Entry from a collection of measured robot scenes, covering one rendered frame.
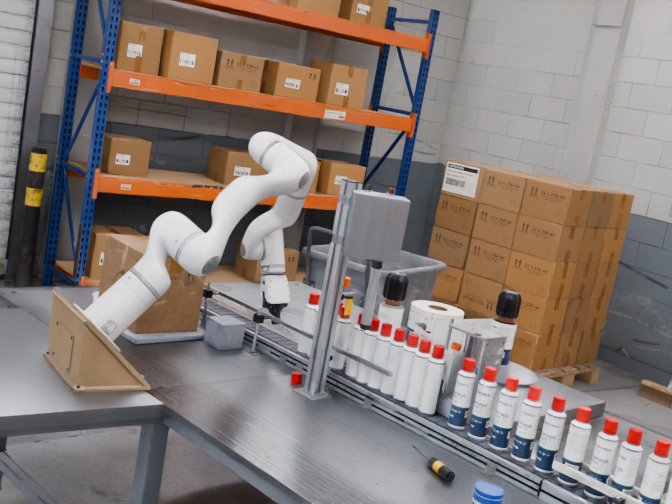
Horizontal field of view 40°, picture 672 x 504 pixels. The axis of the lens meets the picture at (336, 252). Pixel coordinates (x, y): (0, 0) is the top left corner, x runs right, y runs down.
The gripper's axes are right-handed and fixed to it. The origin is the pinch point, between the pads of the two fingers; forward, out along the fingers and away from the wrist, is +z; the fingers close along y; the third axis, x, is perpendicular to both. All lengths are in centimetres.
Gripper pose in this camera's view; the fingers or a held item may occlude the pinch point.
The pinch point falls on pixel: (275, 318)
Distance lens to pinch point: 321.1
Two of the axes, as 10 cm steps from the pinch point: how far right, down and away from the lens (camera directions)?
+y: 7.2, 0.1, 7.0
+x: -7.0, 0.9, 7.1
